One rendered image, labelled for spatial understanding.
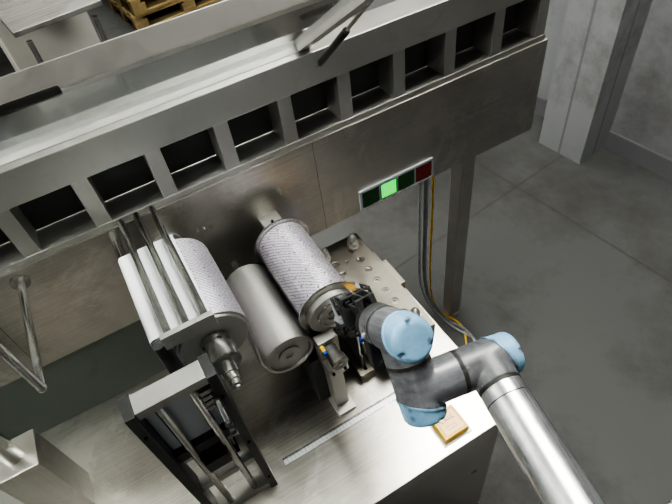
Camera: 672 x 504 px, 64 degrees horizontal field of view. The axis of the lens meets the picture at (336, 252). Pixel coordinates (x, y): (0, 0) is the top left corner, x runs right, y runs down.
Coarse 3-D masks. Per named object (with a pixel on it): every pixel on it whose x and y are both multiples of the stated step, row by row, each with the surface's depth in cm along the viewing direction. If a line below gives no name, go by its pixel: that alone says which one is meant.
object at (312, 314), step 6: (342, 288) 117; (324, 294) 115; (330, 294) 115; (336, 294) 115; (318, 300) 115; (324, 300) 114; (312, 306) 115; (318, 306) 114; (324, 306) 115; (312, 312) 115; (318, 312) 116; (306, 318) 118; (312, 318) 116; (312, 324) 117; (318, 324) 118; (318, 330) 120; (324, 330) 121
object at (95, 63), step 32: (224, 0) 60; (256, 0) 61; (288, 0) 62; (320, 0) 66; (160, 32) 58; (192, 32) 59; (224, 32) 61; (320, 32) 101; (64, 64) 55; (96, 64) 56; (128, 64) 57; (256, 64) 112; (320, 64) 116; (0, 96) 54; (32, 96) 54; (96, 128) 104; (0, 160) 99
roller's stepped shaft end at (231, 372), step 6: (228, 360) 102; (222, 366) 101; (228, 366) 101; (234, 366) 101; (222, 372) 101; (228, 372) 100; (234, 372) 100; (228, 378) 100; (234, 378) 100; (240, 378) 101; (234, 384) 99; (240, 384) 100
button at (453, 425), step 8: (448, 408) 135; (448, 416) 134; (456, 416) 134; (440, 424) 133; (448, 424) 132; (456, 424) 132; (464, 424) 132; (440, 432) 131; (448, 432) 131; (456, 432) 131; (448, 440) 131
